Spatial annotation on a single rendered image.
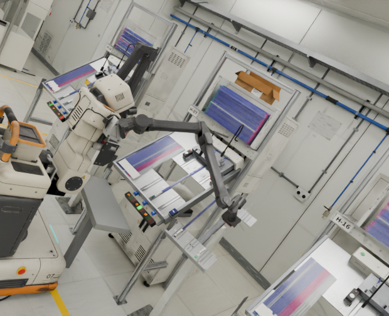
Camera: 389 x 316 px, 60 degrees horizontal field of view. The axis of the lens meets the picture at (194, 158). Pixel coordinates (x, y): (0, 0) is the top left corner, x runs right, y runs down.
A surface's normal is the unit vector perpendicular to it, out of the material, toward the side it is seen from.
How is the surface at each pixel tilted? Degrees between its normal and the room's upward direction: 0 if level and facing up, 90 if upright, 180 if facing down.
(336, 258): 45
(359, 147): 90
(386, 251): 90
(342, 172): 90
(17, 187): 90
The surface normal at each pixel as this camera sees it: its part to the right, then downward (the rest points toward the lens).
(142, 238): -0.58, -0.15
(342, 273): -0.04, -0.69
